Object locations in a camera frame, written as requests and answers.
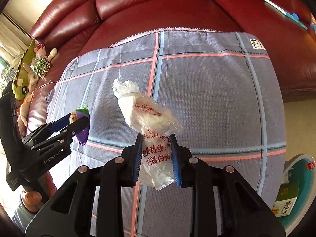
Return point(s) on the clear plastic bag red print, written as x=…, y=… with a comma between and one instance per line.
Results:
x=156, y=123

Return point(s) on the person's left hand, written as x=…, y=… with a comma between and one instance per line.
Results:
x=32, y=199

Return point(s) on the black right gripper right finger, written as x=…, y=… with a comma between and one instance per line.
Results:
x=223, y=202

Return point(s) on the purple candy wrapper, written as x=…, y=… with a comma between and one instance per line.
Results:
x=82, y=132

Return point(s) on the teal book on sofa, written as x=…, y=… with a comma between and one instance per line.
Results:
x=294, y=17

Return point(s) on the green cardboard box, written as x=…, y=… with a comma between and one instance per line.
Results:
x=286, y=199

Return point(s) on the green plush toy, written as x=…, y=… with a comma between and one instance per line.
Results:
x=34, y=66

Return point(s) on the teal plastic trash bin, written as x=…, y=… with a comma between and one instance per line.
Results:
x=300, y=169

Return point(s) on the red leather sofa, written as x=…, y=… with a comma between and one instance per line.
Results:
x=75, y=27

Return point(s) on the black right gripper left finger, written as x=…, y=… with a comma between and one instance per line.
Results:
x=69, y=211

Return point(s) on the grey plaid cloth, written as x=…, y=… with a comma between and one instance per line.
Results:
x=221, y=88

